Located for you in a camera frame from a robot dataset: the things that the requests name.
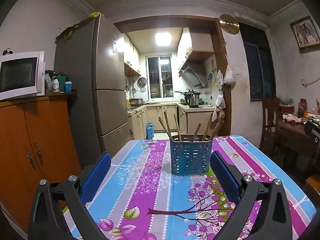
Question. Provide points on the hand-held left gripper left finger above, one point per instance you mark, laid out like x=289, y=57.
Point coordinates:
x=96, y=177

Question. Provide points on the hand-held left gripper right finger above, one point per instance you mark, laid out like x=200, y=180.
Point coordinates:
x=225, y=177

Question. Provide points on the blue perforated utensil holder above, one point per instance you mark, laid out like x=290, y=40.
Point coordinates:
x=191, y=155

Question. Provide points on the bunch of wooden chopsticks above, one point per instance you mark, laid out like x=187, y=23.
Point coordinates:
x=167, y=125

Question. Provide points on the dark wooden side table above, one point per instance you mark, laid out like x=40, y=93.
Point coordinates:
x=292, y=130

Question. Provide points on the pink cloth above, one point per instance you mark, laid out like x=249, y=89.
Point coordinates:
x=291, y=118

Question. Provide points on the glass jar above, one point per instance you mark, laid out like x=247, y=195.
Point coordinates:
x=302, y=107

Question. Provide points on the dark wooden chair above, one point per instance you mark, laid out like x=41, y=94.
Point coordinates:
x=271, y=112

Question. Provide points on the floral striped tablecloth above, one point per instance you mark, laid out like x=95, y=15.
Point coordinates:
x=150, y=180

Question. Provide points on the small wooden stool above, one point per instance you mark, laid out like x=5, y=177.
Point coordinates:
x=313, y=185

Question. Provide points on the blue thermos flask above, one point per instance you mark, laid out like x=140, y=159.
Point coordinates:
x=149, y=131

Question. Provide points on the long hanging kitchen towel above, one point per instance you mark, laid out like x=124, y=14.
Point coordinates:
x=220, y=105

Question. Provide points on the orange wooden cabinet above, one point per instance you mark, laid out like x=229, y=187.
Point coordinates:
x=37, y=130

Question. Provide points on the dark room window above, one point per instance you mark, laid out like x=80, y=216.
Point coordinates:
x=260, y=67

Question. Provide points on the steel electric kettle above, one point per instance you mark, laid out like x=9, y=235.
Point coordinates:
x=193, y=100

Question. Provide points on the steel rice cooker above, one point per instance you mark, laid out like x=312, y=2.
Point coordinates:
x=136, y=102

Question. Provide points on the beige kitchen base cabinets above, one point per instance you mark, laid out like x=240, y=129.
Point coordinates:
x=160, y=117

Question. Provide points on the black wok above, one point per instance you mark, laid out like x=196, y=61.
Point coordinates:
x=183, y=93

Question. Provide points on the blue lidded jar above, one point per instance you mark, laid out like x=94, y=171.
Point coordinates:
x=68, y=86

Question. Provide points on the small hanging white cloth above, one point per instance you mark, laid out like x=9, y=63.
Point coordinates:
x=219, y=80

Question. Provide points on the hanging white plastic bag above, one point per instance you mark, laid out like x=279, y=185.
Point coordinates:
x=230, y=76

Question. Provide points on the white pill bottle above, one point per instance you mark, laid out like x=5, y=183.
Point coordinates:
x=55, y=85

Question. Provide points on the hanging round strainer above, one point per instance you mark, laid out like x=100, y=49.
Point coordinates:
x=141, y=82

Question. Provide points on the steel range hood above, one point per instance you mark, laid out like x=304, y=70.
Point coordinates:
x=192, y=73

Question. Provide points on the grey refrigerator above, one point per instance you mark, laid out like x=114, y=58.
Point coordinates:
x=107, y=67

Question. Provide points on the barred kitchen window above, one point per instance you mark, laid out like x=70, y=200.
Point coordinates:
x=160, y=75

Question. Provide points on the white microwave oven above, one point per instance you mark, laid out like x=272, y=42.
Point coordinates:
x=17, y=75

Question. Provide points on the square ceiling light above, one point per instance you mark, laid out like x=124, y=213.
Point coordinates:
x=163, y=39

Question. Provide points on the small panda figure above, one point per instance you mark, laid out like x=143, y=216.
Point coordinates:
x=7, y=52

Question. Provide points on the yellow bag on refrigerator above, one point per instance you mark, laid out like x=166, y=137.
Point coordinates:
x=94, y=14

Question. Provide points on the framed wall picture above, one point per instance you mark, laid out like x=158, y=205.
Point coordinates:
x=305, y=33

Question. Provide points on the beige kitchen wall cabinets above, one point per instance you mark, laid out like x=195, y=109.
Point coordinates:
x=132, y=55

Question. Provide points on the round brass wall plate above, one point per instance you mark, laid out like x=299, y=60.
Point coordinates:
x=228, y=23

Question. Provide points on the wall cabinet above range hood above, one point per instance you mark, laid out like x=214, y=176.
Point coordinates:
x=200, y=40

